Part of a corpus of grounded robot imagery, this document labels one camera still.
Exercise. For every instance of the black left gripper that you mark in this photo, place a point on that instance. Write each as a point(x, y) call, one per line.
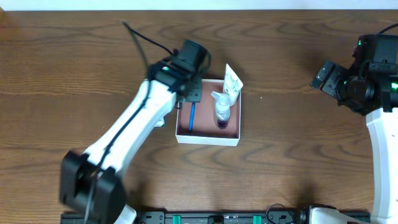
point(193, 92)

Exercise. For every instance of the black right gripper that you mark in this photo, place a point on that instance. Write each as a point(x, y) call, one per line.
point(325, 78)

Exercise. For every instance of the blue disposable razor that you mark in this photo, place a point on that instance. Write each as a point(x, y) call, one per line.
point(192, 115)

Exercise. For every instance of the clear spray bottle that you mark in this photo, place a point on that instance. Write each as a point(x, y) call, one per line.
point(222, 109)

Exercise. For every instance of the white cream tube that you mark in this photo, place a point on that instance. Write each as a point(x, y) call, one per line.
point(232, 85)

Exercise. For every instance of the green Dettol soap bar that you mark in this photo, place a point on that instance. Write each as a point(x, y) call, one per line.
point(160, 123)

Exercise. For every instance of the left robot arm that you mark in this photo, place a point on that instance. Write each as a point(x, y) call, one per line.
point(91, 183)

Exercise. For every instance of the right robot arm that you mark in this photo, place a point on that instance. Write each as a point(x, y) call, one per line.
point(369, 88)

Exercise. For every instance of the white box with brown interior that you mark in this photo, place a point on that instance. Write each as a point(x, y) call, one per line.
point(204, 130)

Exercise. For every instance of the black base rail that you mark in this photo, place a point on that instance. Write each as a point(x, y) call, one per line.
point(274, 216)

